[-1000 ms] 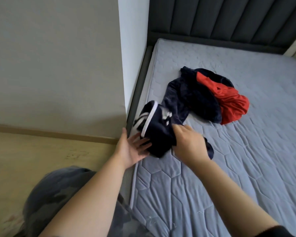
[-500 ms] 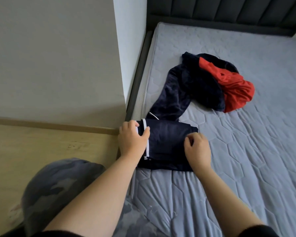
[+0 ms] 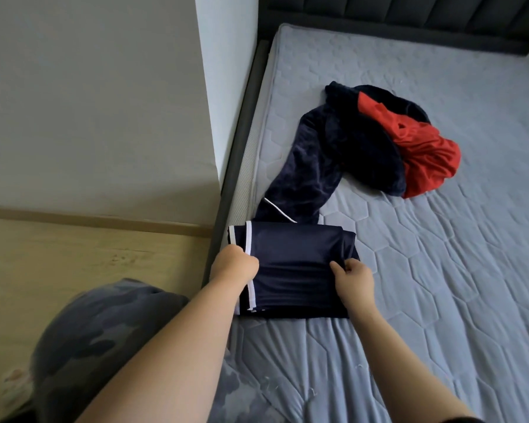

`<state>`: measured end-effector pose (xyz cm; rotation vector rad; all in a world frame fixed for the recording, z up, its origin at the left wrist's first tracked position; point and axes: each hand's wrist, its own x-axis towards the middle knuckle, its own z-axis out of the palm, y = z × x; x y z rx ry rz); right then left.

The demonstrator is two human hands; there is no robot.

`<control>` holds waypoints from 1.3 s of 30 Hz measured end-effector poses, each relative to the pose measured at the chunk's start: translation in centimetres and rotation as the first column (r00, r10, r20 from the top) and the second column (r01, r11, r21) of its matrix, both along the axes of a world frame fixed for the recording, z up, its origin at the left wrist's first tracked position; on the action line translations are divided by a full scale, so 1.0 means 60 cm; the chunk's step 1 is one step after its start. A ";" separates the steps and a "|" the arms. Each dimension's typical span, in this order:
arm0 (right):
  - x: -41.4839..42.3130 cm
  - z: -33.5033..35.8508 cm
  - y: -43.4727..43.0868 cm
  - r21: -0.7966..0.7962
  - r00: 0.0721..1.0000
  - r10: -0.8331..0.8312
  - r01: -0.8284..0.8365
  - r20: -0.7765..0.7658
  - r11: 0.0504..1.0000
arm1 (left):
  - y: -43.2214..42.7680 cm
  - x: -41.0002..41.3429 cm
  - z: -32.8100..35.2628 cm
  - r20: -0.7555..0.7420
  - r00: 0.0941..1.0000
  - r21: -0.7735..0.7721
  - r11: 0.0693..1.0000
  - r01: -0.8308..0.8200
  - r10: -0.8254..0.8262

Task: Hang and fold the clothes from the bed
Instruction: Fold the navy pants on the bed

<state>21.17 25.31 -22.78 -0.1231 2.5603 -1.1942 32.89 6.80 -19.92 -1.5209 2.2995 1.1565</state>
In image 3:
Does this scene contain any person's left hand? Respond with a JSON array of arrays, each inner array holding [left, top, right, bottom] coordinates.
[[209, 244, 261, 290]]

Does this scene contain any person's right hand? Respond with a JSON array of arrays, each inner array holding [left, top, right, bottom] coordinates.
[[328, 258, 379, 324]]

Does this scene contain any navy track trousers white piping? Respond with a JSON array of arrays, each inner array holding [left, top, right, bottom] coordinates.
[[227, 221, 361, 321]]

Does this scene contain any grey quilted bed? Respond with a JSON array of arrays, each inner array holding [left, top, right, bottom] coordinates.
[[203, 23, 529, 423]]

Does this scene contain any red and navy sports jacket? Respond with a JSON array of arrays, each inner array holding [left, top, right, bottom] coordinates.
[[252, 80, 463, 226]]

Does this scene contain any person's left forearm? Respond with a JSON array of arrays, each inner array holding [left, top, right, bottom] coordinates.
[[75, 276, 246, 423]]

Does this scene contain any person's right forearm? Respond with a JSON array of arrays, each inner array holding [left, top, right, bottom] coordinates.
[[351, 311, 477, 423]]

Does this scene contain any person's white clog shoe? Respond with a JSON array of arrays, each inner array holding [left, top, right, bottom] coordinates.
[[0, 365, 35, 415]]

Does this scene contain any dark grey upholstered headboard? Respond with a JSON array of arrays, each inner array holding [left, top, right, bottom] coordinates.
[[257, 0, 529, 56]]

